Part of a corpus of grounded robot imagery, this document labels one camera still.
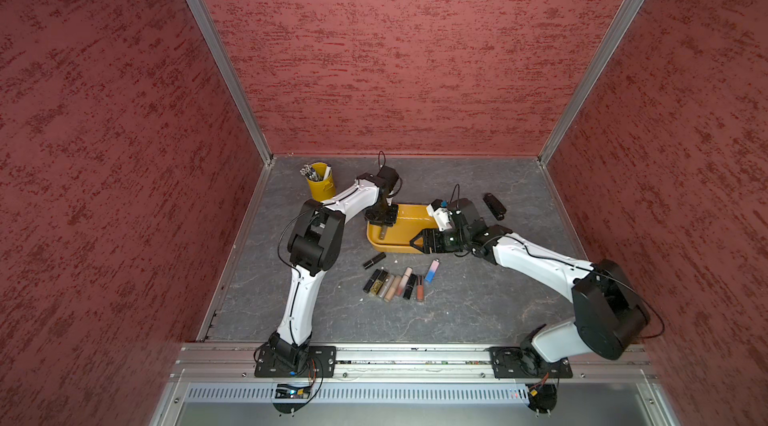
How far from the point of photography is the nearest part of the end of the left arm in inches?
34.9

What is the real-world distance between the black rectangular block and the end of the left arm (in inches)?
14.5

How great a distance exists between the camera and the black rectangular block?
1.05 m
